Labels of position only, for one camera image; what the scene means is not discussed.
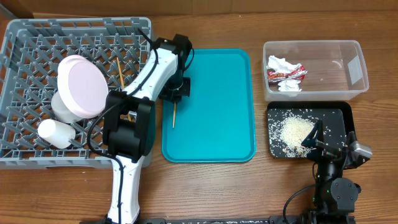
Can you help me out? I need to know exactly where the wooden chopstick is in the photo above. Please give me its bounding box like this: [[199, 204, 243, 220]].
[[116, 57, 132, 121], [172, 102, 177, 128]]

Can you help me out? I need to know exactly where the white napkin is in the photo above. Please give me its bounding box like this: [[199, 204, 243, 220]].
[[266, 55, 302, 91]]

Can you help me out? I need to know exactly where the white round plate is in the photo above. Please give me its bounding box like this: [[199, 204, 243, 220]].
[[57, 55, 109, 119]]

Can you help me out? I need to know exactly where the grey bowl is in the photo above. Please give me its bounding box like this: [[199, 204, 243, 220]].
[[51, 91, 82, 123]]

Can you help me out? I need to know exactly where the white cup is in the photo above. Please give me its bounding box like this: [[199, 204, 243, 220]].
[[37, 119, 76, 149]]

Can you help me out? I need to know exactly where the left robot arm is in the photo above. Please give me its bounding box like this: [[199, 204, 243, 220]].
[[103, 34, 194, 223]]

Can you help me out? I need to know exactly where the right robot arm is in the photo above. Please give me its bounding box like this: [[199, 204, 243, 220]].
[[297, 120, 361, 224]]

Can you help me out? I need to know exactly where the rice pile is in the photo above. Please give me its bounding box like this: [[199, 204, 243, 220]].
[[267, 108, 346, 158]]

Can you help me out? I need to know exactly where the black tray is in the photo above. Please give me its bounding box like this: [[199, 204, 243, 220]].
[[267, 101, 354, 159]]

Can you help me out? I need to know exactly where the teal plastic tray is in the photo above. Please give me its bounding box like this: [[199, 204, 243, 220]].
[[162, 49, 256, 163]]

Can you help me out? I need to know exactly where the clear plastic bin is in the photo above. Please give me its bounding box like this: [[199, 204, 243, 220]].
[[262, 40, 369, 101]]

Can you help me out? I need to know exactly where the grey plastic dish rack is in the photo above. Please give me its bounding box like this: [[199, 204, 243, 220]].
[[1, 17, 155, 169]]

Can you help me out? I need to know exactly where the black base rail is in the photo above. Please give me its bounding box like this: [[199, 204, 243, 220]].
[[138, 215, 356, 224]]

